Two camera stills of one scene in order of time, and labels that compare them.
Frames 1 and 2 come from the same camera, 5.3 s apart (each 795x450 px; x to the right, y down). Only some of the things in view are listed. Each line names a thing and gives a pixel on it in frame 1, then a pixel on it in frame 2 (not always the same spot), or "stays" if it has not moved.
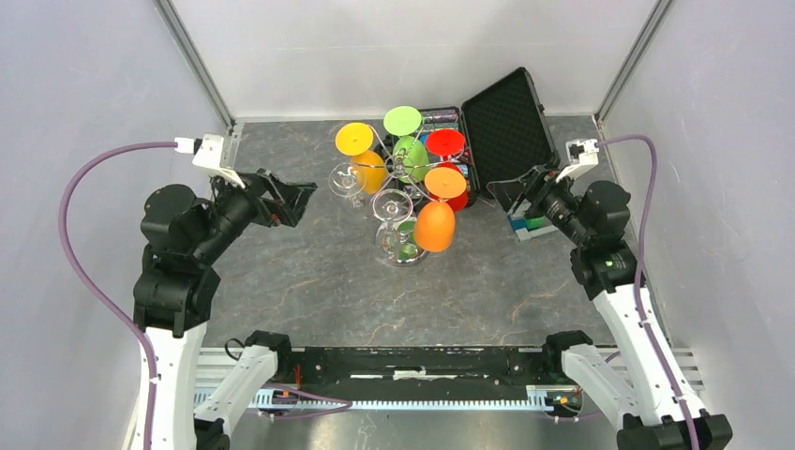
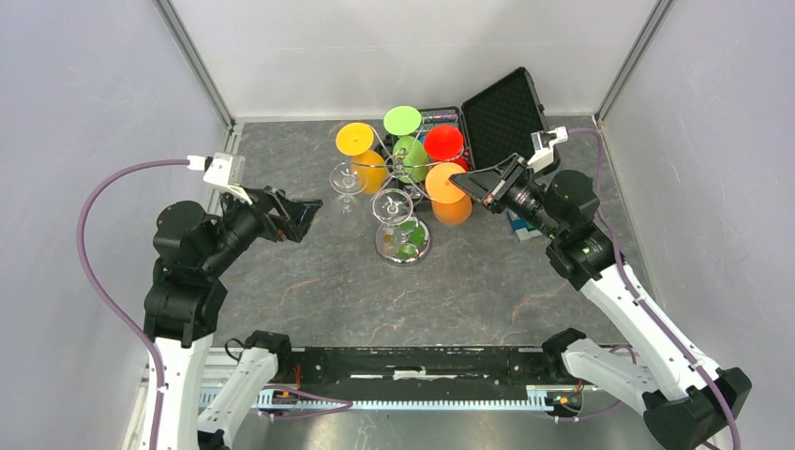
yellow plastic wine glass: x=356 y=140 stays
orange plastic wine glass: x=434 y=226 → x=450 y=204
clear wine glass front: x=395 y=236 stays
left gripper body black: x=268 y=208 → x=277 y=224
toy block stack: x=527 y=228 stays
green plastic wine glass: x=410 y=157 stays
